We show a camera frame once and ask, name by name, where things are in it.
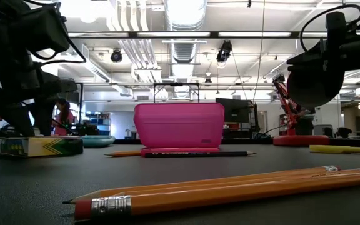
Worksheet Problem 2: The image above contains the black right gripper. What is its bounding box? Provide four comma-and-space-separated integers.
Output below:
287, 39, 356, 73

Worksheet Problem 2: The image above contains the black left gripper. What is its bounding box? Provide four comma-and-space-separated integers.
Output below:
0, 62, 78, 138

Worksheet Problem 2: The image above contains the yellow green crayon box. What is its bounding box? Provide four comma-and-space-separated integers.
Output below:
0, 136, 84, 158

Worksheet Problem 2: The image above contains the yellow highlighter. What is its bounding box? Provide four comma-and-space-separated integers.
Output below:
309, 144, 360, 156

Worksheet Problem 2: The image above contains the pink plastic pencil box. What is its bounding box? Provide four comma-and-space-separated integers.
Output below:
132, 102, 226, 149

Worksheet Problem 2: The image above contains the pink marker pen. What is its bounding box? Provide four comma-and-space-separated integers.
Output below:
141, 147, 221, 156

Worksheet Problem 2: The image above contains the person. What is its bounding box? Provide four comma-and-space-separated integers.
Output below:
53, 98, 76, 137

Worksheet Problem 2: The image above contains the teal calculator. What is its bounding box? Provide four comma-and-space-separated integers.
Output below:
81, 134, 116, 149

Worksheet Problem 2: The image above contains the black office chair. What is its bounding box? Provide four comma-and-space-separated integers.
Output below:
336, 126, 353, 139

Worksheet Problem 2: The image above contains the black computer monitor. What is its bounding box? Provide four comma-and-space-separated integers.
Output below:
216, 97, 253, 123

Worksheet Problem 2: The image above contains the black table mat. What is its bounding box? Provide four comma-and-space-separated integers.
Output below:
0, 143, 360, 225

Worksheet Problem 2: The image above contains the black pencil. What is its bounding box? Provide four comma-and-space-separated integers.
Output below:
144, 151, 258, 158

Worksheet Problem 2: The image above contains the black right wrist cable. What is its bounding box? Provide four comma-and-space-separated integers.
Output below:
299, 3, 360, 53

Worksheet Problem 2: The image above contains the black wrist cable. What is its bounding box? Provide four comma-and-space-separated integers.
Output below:
29, 1, 88, 66
299, 3, 360, 53

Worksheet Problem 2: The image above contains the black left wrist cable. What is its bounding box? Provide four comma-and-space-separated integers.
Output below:
29, 1, 88, 66

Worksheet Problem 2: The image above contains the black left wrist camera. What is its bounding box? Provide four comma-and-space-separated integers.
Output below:
26, 6, 71, 53

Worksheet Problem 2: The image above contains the black ceiling light rail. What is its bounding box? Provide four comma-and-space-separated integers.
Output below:
67, 31, 360, 39

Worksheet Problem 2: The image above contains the silver ventilation duct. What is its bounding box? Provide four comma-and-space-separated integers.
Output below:
164, 0, 208, 98

